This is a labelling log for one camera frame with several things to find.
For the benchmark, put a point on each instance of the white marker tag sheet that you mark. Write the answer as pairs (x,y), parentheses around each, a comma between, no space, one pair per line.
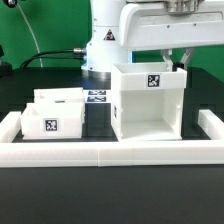
(97,96)

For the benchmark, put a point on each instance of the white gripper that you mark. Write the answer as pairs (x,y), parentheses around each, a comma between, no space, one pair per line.
(150,26)

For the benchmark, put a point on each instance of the white front drawer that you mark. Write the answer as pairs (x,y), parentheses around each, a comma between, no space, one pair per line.
(52,121)

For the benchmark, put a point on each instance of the black device at left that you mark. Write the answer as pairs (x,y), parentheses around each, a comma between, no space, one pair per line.
(5,67)

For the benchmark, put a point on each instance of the white U-shaped frame wall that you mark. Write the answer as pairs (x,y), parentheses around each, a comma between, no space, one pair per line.
(100,154)

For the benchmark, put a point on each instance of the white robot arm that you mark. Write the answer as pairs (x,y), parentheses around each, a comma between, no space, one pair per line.
(104,49)

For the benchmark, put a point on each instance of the white drawer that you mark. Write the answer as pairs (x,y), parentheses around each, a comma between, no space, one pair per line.
(52,121)
(59,95)

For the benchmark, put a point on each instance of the white drawer cabinet box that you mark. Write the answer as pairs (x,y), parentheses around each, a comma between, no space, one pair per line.
(147,101)

